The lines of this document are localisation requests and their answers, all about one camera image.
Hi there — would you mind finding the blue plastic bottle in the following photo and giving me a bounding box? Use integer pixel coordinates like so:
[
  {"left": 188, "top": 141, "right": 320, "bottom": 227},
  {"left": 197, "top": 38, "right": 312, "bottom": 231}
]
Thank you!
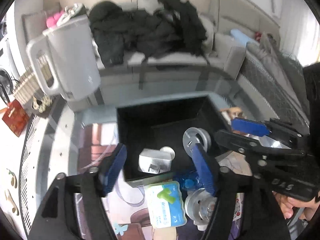
[{"left": 173, "top": 171, "right": 203, "bottom": 192}]

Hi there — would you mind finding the person's right hand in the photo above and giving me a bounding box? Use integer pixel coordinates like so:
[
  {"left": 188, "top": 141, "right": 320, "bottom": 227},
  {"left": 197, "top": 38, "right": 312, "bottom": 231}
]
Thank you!
[{"left": 272, "top": 191, "right": 319, "bottom": 221}]

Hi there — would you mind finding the grey duvet on bed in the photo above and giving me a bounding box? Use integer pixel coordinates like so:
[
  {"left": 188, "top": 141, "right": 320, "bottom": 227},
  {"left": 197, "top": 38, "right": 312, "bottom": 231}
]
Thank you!
[{"left": 246, "top": 33, "right": 310, "bottom": 118}]

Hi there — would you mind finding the white green tissue pack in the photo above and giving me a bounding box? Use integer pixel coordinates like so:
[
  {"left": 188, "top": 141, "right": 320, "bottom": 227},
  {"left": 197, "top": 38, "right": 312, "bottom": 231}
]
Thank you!
[{"left": 144, "top": 180, "right": 187, "bottom": 229}]

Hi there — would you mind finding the silver white charger block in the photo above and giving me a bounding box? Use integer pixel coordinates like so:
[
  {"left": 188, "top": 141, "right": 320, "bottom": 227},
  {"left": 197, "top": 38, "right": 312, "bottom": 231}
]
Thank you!
[{"left": 138, "top": 146, "right": 175, "bottom": 174}]

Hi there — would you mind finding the black storage box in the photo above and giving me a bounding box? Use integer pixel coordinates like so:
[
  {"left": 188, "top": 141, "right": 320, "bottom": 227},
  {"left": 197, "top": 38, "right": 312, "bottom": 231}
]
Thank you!
[{"left": 117, "top": 96, "right": 231, "bottom": 187}]

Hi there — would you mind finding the blue pillow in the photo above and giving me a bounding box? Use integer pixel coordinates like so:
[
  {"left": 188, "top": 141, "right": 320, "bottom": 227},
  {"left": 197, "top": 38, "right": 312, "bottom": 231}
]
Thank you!
[{"left": 230, "top": 29, "right": 259, "bottom": 46}]

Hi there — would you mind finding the red gift box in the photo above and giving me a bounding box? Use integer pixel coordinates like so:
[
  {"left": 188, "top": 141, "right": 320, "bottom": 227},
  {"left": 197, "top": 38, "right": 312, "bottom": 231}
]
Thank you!
[{"left": 1, "top": 99, "right": 29, "bottom": 137}]

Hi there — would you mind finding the grey sofa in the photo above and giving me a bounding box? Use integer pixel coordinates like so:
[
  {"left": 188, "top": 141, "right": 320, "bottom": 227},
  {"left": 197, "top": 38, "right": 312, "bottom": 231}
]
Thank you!
[{"left": 21, "top": 0, "right": 247, "bottom": 91}]

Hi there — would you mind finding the woven storage basket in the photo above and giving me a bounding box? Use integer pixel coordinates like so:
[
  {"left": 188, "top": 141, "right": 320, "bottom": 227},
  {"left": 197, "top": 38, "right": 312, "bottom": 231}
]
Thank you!
[{"left": 13, "top": 56, "right": 53, "bottom": 106}]

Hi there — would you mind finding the black clothes pile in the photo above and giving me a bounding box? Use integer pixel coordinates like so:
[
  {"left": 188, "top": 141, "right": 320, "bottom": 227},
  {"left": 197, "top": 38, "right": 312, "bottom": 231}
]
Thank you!
[{"left": 157, "top": 0, "right": 207, "bottom": 56}]

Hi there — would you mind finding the white electric kettle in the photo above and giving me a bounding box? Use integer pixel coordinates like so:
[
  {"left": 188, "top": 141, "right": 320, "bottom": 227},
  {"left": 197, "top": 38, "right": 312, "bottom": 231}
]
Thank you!
[{"left": 26, "top": 15, "right": 101, "bottom": 101}]

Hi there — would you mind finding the black jacket on sofa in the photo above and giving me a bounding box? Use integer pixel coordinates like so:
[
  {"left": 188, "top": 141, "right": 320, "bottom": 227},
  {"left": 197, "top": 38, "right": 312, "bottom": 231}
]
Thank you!
[{"left": 88, "top": 1, "right": 183, "bottom": 67}]

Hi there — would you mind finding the white washing machine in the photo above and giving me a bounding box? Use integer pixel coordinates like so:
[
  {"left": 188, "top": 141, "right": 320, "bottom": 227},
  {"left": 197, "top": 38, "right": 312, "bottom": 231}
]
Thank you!
[{"left": 0, "top": 22, "right": 20, "bottom": 98}]

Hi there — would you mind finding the pink plush toy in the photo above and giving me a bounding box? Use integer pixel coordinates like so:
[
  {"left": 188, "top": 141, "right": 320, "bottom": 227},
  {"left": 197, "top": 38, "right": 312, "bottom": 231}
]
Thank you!
[{"left": 46, "top": 11, "right": 64, "bottom": 28}]

